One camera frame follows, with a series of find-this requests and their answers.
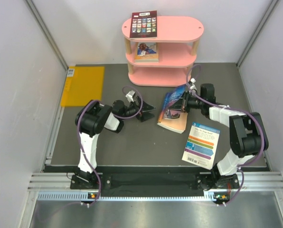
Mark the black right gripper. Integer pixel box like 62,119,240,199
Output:
168,91,204,114

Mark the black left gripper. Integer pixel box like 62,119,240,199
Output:
120,95,157,121

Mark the blue Jane Eyre book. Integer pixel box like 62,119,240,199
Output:
157,85,188,133

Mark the orange Othello book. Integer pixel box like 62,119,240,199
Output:
134,42,159,60

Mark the dark red book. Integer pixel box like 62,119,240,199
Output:
130,10,158,38

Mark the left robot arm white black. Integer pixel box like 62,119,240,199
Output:
72,96,156,189

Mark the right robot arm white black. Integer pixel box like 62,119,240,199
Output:
183,82,269,190

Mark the white colourful back-cover book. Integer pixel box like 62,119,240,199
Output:
182,122,220,170

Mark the yellow plastic file folder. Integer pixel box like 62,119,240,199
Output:
60,66,105,107

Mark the pink three-tier shelf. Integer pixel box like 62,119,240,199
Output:
122,16,204,87

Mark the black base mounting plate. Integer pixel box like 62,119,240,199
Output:
70,166,239,197

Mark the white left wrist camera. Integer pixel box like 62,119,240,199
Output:
125,90,135,103

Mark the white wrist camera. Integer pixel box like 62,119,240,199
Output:
125,90,135,103
188,77,197,91

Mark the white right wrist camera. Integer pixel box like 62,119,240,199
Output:
188,77,197,91

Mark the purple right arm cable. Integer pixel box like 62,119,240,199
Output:
186,64,269,207

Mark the aluminium frame rail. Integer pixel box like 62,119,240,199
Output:
28,171,283,202

